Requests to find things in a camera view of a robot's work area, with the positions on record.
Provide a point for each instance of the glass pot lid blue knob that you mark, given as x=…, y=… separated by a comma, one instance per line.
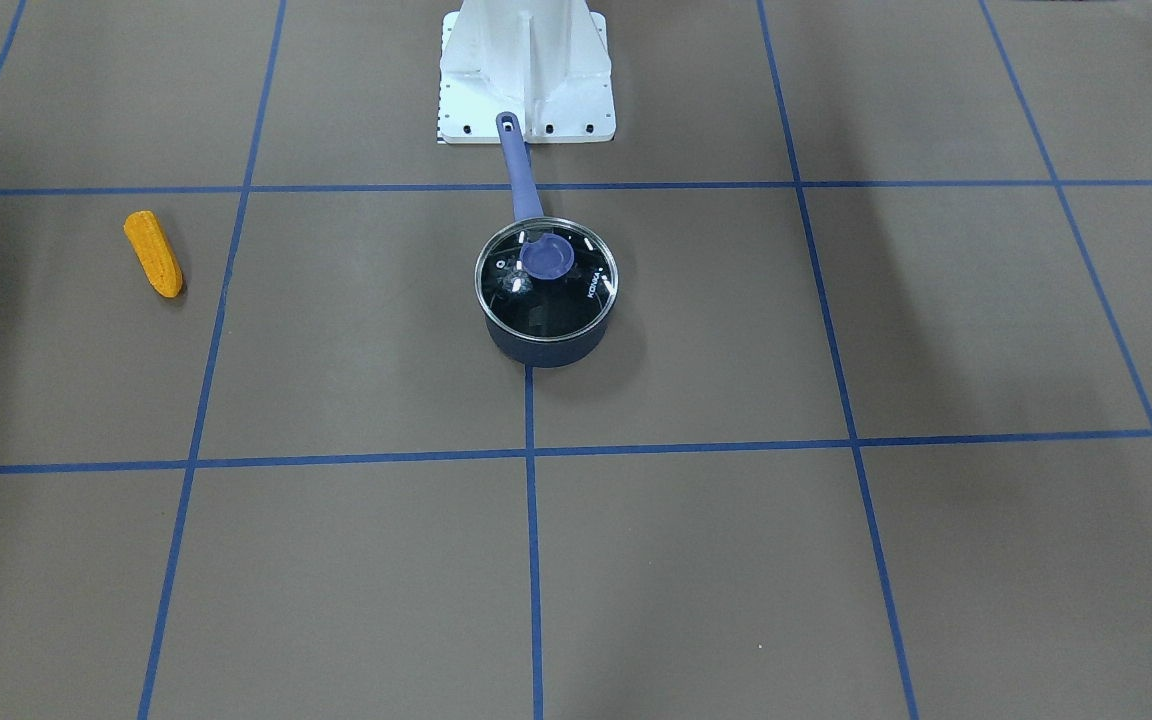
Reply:
x=546, y=280

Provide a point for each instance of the yellow plastic corn cob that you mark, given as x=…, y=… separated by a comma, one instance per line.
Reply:
x=155, y=253

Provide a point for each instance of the dark blue saucepan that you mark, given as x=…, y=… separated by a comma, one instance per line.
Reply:
x=526, y=203

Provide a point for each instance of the white camera mast base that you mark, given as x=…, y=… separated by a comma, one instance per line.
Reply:
x=546, y=62

